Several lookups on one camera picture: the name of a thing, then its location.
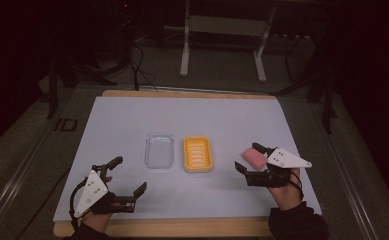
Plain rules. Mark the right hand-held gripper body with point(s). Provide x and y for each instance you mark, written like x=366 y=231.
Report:
x=283 y=159

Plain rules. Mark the clear plastic soap box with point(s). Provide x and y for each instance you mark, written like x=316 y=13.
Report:
x=159 y=151

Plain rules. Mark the white table mat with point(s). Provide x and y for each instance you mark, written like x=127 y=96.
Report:
x=182 y=186

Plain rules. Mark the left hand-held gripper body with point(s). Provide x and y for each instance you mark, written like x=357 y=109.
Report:
x=91 y=190

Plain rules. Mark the white metal stand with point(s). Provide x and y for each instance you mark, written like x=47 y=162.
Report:
x=225 y=30

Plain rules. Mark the yellow soap dish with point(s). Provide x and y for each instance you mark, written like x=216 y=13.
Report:
x=197 y=154

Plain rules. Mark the person's right hand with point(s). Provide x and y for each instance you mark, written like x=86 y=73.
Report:
x=286 y=196

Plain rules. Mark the person's left hand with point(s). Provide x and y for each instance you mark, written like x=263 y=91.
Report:
x=97 y=218

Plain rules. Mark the pink soap bar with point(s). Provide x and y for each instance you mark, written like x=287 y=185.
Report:
x=254 y=159

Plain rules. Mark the black stand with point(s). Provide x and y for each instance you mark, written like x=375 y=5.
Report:
x=318 y=93
x=57 y=83

